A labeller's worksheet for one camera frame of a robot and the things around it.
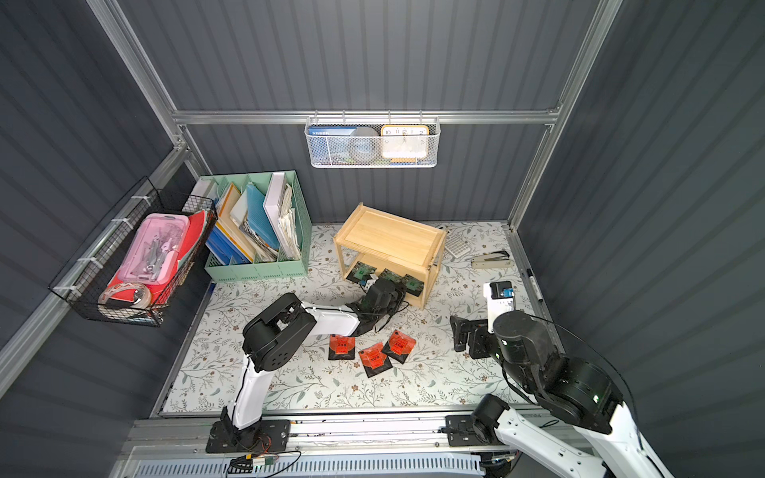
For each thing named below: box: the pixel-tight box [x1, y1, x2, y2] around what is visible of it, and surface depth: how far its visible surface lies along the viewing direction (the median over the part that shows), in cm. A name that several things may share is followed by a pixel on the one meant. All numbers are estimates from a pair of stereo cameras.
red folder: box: [110, 288, 141, 300], surface depth 68 cm
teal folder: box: [246, 183, 279, 250], surface depth 96 cm
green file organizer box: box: [196, 170, 312, 283], surface depth 99 cm
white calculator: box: [444, 232, 472, 258], surface depth 114 cm
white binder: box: [262, 171, 290, 260], surface depth 96 cm
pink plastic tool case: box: [116, 213, 190, 286], surface depth 74 cm
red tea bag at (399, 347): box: [381, 329, 417, 365], surface depth 91 cm
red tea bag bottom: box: [358, 341, 393, 379], surface depth 88 cm
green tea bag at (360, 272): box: [345, 260, 378, 283], surface depth 105 cm
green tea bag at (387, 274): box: [378, 267, 406, 284], surface depth 104 cm
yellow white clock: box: [380, 124, 430, 164], surface depth 90 cm
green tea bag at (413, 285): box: [404, 273, 425, 297], surface depth 100 cm
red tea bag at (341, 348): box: [327, 333, 356, 361], surface depth 90 cm
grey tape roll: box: [347, 126, 382, 164], surface depth 89 cm
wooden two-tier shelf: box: [332, 202, 449, 309], surface depth 92 cm
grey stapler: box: [471, 250, 513, 269], surface depth 110 cm
